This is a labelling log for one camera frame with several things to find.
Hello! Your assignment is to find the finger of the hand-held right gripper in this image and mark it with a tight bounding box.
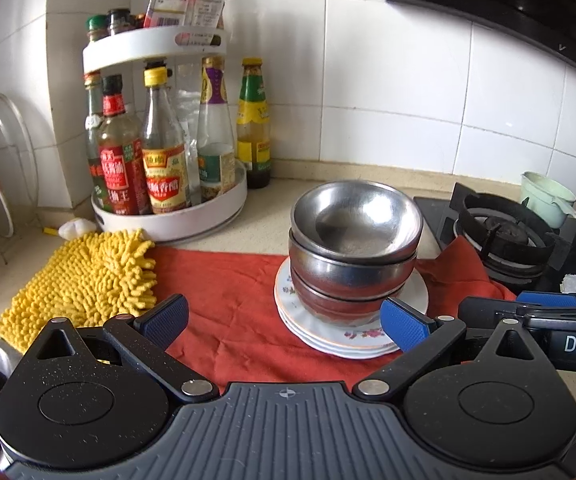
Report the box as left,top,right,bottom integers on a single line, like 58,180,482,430
515,289,576,311
457,296,576,333

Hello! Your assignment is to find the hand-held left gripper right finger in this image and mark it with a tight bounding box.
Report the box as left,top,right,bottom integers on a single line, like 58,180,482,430
353,296,544,403

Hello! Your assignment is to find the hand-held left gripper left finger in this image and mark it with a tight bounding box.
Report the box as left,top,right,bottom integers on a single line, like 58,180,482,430
32,294,221,403

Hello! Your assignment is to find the floral gold-rimmed white plate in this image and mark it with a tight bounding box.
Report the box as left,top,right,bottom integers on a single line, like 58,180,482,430
274,255,429,348
278,310,403,354

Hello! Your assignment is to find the stainless steel bowl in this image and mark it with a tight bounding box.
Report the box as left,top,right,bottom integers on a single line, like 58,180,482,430
288,230,419,301
290,265,413,328
290,182,423,263

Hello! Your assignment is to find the red cloth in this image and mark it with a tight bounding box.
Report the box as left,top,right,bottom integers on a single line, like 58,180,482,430
150,235,516,396

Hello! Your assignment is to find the white two-tier condiment rack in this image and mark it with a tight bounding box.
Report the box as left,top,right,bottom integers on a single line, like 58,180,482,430
82,25,249,247

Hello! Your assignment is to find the light green cup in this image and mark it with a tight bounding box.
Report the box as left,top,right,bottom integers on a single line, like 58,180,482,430
520,171,576,229

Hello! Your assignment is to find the yellow chenille mat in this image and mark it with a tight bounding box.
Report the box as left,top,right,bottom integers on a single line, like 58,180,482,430
0,228,159,366

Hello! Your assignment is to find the black burner grate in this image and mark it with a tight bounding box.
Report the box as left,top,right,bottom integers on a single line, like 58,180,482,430
450,182,576,281

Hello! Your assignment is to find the garlic bulb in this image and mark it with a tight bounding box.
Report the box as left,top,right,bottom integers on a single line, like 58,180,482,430
58,217,97,240

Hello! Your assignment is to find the yellow-cap vinegar bottle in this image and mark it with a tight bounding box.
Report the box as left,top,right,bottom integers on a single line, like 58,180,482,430
140,62,192,215

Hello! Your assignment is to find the red-label soy sauce bottle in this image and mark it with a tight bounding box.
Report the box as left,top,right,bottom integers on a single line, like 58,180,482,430
98,74,151,216

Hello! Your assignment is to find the purple-label clear bottle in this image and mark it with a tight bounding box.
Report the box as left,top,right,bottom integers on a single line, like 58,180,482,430
195,56,237,196

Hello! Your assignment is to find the green glass bottle red cap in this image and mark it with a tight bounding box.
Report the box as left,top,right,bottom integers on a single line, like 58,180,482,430
84,72,113,211

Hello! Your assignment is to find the yellow-green label sauce bottle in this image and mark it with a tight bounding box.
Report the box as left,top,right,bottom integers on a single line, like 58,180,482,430
236,57,273,190

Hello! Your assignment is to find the large glass pot lid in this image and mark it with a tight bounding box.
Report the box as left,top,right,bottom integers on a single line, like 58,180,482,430
0,92,39,208

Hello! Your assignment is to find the green-lid spice jar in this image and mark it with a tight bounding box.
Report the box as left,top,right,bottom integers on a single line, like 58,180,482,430
85,15,111,43

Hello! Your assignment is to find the dark-lid spice jar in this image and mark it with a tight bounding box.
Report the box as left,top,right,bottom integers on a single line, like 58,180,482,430
106,8,136,37

